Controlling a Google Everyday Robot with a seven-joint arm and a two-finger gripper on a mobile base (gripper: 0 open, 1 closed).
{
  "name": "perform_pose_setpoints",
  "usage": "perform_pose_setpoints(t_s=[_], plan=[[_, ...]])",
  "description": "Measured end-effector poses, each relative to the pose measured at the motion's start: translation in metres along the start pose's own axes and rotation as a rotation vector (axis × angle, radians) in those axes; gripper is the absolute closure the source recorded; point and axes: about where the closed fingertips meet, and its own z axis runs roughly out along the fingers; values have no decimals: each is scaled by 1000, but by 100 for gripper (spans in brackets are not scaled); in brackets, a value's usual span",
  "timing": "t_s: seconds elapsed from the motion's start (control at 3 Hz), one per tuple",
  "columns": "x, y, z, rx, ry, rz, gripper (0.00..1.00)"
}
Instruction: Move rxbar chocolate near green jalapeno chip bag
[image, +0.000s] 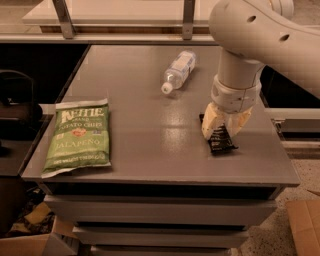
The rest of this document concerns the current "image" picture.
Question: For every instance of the black chair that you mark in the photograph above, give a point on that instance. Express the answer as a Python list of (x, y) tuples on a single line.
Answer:
[(20, 113)]

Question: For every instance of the grey drawer cabinet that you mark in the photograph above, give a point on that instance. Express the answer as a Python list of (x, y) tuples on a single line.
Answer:
[(164, 193)]

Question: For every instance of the cardboard box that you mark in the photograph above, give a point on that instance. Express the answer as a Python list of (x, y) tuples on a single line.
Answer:
[(59, 242), (304, 219)]

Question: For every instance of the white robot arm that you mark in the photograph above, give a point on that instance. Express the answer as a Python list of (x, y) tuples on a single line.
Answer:
[(253, 35)]

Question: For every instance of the clear plastic water bottle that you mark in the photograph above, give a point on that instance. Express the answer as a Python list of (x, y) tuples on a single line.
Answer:
[(178, 72)]

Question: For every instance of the cardboard box right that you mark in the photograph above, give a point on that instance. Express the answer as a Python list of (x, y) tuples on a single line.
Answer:
[(304, 219)]

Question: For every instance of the black rxbar chocolate bar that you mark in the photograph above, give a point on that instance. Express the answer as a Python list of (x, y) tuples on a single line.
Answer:
[(220, 141)]

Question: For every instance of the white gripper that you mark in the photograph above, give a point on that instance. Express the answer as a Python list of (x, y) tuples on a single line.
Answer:
[(233, 97)]

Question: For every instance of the green jalapeno chip bag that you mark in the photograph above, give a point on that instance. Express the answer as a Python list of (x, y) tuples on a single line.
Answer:
[(80, 137)]

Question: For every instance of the metal railing frame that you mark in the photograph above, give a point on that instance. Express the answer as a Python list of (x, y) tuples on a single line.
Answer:
[(106, 22)]

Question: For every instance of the cardboard box left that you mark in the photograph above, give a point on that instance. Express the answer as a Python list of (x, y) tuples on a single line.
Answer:
[(59, 242)]

